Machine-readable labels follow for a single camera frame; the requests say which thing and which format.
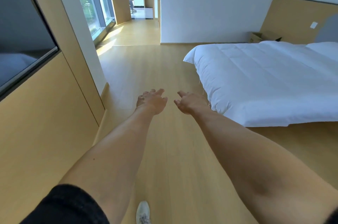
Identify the person's left hand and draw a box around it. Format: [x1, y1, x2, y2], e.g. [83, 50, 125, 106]
[136, 89, 168, 116]

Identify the black t-shirt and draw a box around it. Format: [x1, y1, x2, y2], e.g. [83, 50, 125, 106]
[20, 184, 338, 224]

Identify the person's right hand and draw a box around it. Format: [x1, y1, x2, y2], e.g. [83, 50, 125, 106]
[174, 90, 212, 116]

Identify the white pillow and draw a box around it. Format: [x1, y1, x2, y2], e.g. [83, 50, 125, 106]
[306, 41, 338, 62]

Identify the white sneaker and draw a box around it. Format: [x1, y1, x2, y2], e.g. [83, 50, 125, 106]
[136, 200, 151, 224]

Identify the brown cardboard box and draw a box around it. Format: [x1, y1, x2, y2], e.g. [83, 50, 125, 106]
[249, 31, 282, 44]

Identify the person's left forearm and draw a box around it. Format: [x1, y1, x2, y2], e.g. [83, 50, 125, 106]
[59, 108, 155, 224]

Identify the grey headboard panel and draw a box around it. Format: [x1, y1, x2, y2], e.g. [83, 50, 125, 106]
[314, 13, 338, 43]

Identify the person's right forearm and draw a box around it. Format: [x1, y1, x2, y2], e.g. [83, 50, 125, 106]
[193, 106, 338, 224]

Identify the white bed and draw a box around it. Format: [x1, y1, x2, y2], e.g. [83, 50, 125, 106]
[183, 40, 338, 128]

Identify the black television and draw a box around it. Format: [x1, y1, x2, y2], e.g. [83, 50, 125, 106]
[0, 0, 61, 100]

